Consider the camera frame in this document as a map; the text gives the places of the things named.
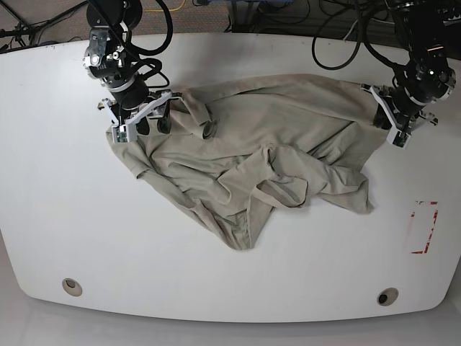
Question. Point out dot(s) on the left-arm gripper white bracket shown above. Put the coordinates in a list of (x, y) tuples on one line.
[(396, 108)]

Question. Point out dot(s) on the right-arm gripper white bracket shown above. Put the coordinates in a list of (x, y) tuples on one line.
[(137, 104)]

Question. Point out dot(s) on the beige T-shirt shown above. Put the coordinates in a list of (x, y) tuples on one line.
[(238, 149)]

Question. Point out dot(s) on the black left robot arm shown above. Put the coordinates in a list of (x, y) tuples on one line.
[(427, 76)]

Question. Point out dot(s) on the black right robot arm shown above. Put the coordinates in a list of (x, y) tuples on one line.
[(133, 75)]

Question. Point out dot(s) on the red tape rectangle marker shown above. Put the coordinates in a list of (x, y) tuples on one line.
[(423, 221)]

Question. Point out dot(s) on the black tripod legs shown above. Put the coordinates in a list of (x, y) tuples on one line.
[(28, 35)]

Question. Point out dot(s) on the left-arm wrist camera box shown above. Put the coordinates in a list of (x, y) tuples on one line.
[(398, 138)]

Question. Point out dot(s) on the right-arm wrist camera box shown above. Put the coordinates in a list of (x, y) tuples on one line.
[(124, 133)]

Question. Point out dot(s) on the right table cable grommet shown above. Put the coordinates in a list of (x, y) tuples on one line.
[(387, 297)]

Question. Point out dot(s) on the table cable grommet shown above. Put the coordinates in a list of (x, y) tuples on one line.
[(72, 287), (387, 297)]

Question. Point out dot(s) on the left table cable grommet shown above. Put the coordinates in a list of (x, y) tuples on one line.
[(72, 287)]

